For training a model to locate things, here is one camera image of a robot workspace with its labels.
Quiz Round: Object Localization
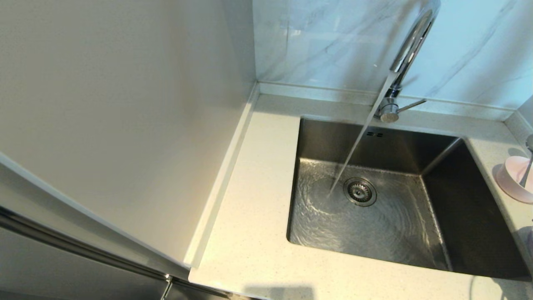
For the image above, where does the chrome bar handle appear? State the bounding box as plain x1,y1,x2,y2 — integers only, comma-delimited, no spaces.
0,203,173,284

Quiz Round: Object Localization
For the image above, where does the chrome gooseneck faucet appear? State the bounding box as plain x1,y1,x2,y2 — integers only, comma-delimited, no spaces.
374,0,442,123

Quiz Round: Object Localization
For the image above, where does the stainless steel sink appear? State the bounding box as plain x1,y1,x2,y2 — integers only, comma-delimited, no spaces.
286,117,531,280

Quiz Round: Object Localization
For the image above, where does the pink bowl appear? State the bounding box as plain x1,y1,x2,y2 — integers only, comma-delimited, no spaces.
494,156,533,204

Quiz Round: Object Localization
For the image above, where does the white tall cabinet panel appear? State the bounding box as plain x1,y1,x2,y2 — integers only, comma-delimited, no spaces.
0,0,257,279

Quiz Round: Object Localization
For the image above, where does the grey appliance front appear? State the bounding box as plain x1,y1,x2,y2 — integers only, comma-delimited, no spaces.
0,202,234,300

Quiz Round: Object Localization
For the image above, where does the round metal drain strainer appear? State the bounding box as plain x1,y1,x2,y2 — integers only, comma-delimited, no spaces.
343,177,377,207

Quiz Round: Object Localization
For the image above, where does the metal spoon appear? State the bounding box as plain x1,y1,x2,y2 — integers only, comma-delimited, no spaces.
519,134,533,188

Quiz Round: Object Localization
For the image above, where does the running water stream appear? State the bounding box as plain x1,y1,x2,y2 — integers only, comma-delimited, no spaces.
327,72,398,198

